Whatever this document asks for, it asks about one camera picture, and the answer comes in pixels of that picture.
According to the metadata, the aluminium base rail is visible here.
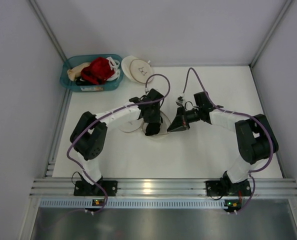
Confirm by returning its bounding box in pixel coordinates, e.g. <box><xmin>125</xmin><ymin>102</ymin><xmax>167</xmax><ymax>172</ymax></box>
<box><xmin>29</xmin><ymin>177</ymin><xmax>297</xmax><ymax>199</ymax></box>

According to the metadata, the perforated cable duct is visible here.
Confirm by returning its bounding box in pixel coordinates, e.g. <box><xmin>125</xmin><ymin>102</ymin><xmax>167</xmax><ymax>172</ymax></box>
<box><xmin>40</xmin><ymin>198</ymin><xmax>241</xmax><ymax>209</ymax></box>

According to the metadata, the teal plastic basket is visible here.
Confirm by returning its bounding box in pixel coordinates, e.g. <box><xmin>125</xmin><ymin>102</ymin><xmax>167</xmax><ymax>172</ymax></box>
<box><xmin>60</xmin><ymin>54</ymin><xmax>124</xmax><ymax>92</ymax></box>

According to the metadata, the black bra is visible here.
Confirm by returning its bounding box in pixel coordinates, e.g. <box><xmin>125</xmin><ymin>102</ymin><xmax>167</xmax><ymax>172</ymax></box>
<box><xmin>145</xmin><ymin>122</ymin><xmax>162</xmax><ymax>136</ymax></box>

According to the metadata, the beige bra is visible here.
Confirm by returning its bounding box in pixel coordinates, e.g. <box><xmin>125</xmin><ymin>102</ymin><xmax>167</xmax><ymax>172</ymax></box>
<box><xmin>66</xmin><ymin>62</ymin><xmax>91</xmax><ymax>82</ymax></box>

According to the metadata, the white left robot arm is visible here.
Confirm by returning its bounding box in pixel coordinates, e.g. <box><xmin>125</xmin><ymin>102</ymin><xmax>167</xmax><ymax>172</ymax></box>
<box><xmin>67</xmin><ymin>89</ymin><xmax>165</xmax><ymax>186</ymax></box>

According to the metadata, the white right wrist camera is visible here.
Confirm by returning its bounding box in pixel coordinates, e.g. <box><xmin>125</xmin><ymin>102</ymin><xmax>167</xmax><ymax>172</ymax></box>
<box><xmin>175</xmin><ymin>92</ymin><xmax>186</xmax><ymax>107</ymax></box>

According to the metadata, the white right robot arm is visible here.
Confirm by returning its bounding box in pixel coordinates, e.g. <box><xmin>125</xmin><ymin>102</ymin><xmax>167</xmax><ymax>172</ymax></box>
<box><xmin>167</xmin><ymin>91</ymin><xmax>279</xmax><ymax>186</ymax></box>

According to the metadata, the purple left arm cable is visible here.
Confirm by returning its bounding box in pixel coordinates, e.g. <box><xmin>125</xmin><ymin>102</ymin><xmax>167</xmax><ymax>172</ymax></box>
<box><xmin>66</xmin><ymin>73</ymin><xmax>171</xmax><ymax>216</ymax></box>

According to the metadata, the red bra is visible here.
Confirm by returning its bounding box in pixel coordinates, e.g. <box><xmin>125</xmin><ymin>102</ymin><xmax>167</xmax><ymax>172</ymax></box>
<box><xmin>81</xmin><ymin>57</ymin><xmax>115</xmax><ymax>85</ymax></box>

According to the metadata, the white bra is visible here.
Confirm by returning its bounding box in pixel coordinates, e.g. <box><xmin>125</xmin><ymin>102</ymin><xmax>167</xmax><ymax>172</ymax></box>
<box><xmin>106</xmin><ymin>57</ymin><xmax>121</xmax><ymax>82</ymax></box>

